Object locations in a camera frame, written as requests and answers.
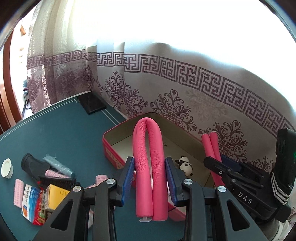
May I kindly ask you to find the yellow carton box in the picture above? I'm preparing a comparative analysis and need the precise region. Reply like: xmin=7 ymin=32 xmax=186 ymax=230
xmin=45 ymin=184 xmax=71 ymax=211

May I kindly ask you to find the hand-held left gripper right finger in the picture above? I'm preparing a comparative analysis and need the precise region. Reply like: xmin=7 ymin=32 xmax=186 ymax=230
xmin=165 ymin=157 xmax=266 ymax=241

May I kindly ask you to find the red tin container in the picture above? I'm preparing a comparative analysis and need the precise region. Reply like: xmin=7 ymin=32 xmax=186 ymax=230
xmin=102 ymin=112 xmax=228 ymax=222

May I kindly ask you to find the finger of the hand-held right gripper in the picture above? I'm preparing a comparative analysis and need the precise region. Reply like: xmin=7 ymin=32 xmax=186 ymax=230
xmin=203 ymin=156 xmax=234 ymax=186
xmin=220 ymin=154 xmax=241 ymax=172

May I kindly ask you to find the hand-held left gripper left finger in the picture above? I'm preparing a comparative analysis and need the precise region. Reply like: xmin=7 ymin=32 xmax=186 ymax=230
xmin=32 ymin=157 xmax=136 ymax=241

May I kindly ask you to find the small pink hair roller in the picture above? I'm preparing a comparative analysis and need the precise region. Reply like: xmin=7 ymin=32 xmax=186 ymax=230
xmin=45 ymin=169 xmax=70 ymax=179

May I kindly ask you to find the large pink hair roller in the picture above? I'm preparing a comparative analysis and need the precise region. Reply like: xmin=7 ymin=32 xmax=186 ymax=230
xmin=95 ymin=174 xmax=114 ymax=186
xmin=14 ymin=178 xmax=25 ymax=208

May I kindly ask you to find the panda toy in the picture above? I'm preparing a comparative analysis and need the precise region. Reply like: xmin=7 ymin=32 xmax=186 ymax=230
xmin=178 ymin=156 xmax=193 ymax=178

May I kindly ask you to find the red snack packet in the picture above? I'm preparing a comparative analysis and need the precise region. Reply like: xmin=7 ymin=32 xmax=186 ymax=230
xmin=32 ymin=189 xmax=50 ymax=226

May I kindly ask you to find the patterned curtain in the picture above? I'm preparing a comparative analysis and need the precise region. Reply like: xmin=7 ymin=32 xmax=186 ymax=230
xmin=25 ymin=0 xmax=296 ymax=176

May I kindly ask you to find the blue white medicine box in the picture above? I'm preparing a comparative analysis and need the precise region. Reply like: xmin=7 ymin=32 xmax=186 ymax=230
xmin=21 ymin=185 xmax=41 ymax=223

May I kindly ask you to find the wooden door frame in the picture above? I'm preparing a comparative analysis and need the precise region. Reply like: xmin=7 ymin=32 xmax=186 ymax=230
xmin=0 ymin=23 xmax=23 ymax=135

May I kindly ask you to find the teal hair roller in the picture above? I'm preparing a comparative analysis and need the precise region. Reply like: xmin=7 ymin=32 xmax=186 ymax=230
xmin=43 ymin=155 xmax=75 ymax=178

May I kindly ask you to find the pink foam curler rod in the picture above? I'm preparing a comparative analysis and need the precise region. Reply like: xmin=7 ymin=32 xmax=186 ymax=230
xmin=201 ymin=131 xmax=226 ymax=188
xmin=132 ymin=117 xmax=168 ymax=223

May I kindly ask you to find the white plastic lid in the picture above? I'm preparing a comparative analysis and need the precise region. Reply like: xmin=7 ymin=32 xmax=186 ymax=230
xmin=1 ymin=158 xmax=14 ymax=178

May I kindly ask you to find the black hair dryer nozzle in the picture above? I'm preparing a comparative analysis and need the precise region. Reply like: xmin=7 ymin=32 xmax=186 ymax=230
xmin=21 ymin=153 xmax=50 ymax=180

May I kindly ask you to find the black brush attachment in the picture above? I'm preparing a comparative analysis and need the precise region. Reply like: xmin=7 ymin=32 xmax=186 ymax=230
xmin=38 ymin=175 xmax=80 ymax=193

